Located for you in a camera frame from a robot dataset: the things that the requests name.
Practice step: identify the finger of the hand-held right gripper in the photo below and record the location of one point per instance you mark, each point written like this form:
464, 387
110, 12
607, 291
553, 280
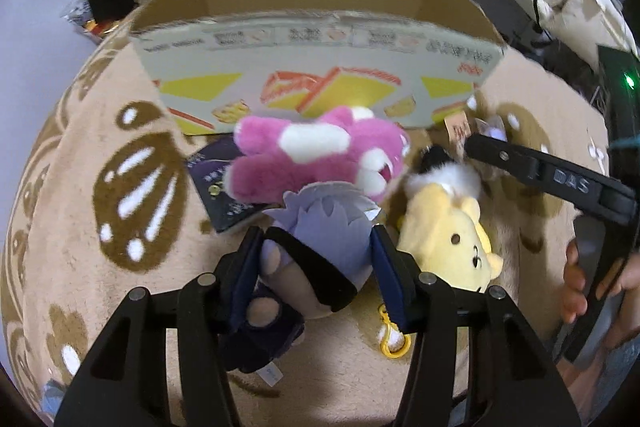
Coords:
550, 174

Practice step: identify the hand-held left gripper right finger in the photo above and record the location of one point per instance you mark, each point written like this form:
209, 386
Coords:
393, 279

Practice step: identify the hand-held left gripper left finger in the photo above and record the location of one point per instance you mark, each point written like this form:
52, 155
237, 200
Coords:
244, 268

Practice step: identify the purple-haired plush doll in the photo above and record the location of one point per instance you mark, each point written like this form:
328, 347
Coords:
310, 252

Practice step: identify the black and white plush toy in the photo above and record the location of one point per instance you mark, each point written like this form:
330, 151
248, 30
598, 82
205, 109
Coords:
450, 174

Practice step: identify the printed cardboard box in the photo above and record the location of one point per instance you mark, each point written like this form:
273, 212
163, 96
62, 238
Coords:
320, 42

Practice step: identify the person's right forearm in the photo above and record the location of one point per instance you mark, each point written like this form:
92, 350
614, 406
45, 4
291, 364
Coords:
607, 382

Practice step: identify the person's right hand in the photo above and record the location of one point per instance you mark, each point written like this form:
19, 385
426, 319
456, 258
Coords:
575, 279

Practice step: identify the yellow carabiner clip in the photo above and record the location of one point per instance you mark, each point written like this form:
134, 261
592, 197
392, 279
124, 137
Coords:
392, 337

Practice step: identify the yellow bear plush toy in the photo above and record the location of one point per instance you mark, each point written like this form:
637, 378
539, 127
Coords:
447, 232

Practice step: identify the dark purple booklet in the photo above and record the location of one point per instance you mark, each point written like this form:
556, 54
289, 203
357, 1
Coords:
220, 187

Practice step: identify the brown paper hang tag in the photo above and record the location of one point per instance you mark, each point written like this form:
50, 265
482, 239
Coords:
457, 129

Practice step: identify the pink and white plush toy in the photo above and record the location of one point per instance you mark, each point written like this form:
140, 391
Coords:
310, 152

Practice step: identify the shiny snack packets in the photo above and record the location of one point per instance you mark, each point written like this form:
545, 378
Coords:
82, 19

